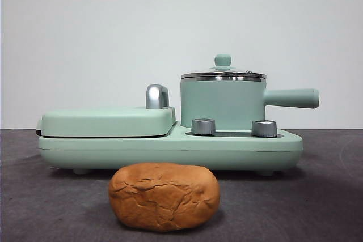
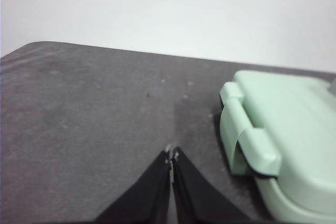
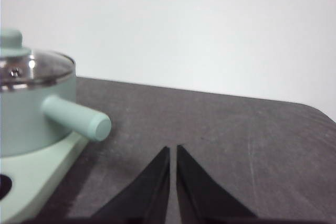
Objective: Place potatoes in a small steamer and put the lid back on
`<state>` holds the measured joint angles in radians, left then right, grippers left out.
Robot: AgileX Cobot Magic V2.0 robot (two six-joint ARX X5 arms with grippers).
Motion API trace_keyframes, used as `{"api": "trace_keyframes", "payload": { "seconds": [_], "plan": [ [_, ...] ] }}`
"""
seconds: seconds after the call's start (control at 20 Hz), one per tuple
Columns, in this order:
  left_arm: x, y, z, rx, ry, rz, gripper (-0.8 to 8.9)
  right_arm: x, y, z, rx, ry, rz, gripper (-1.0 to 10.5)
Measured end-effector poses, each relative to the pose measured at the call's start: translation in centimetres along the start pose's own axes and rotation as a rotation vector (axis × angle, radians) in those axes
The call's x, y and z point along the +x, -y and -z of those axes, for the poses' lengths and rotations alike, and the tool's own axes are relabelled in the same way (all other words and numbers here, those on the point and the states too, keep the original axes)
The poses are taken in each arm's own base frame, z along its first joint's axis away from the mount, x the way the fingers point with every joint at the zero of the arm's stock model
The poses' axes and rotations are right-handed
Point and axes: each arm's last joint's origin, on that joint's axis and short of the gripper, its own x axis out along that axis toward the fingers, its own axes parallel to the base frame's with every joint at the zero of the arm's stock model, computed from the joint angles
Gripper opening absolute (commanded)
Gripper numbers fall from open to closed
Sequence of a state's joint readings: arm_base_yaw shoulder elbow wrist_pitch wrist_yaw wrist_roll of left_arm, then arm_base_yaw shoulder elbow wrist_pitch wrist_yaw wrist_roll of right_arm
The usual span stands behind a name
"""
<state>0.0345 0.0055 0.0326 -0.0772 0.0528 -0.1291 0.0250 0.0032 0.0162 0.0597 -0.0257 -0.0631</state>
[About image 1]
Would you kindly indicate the glass pot lid green knob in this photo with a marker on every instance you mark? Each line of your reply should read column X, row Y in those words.
column 223, row 60

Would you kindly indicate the brown potato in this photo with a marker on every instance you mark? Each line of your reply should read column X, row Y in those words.
column 164, row 196

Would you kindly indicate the silver control knob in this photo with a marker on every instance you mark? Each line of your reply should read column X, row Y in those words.
column 264, row 128
column 203, row 126

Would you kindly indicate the mint green saucepan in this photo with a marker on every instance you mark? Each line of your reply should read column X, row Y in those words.
column 221, row 100

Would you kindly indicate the mint green breakfast machine base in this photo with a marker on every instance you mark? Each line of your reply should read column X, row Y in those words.
column 170, row 154

